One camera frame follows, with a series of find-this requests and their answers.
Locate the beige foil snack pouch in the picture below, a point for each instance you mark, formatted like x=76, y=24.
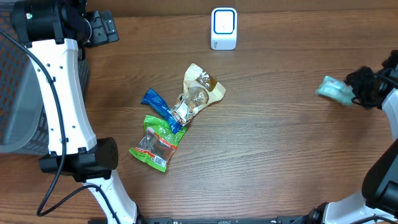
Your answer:
x=200, y=89

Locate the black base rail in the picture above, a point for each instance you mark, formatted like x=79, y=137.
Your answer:
x=277, y=220

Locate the mint green snack packet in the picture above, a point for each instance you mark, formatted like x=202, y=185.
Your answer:
x=336, y=90

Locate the grey plastic mesh basket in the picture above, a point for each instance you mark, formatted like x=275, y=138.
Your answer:
x=24, y=128

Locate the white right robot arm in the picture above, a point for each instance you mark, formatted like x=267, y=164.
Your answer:
x=377, y=200

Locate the blue snack bar wrapper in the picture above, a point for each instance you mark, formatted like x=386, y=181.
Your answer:
x=153, y=99

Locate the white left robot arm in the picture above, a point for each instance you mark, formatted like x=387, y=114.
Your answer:
x=55, y=34

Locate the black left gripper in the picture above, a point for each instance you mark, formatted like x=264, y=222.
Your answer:
x=104, y=33

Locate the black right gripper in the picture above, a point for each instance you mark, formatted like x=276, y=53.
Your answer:
x=355, y=78

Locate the white barcode scanner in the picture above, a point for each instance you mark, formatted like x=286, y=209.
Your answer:
x=224, y=28

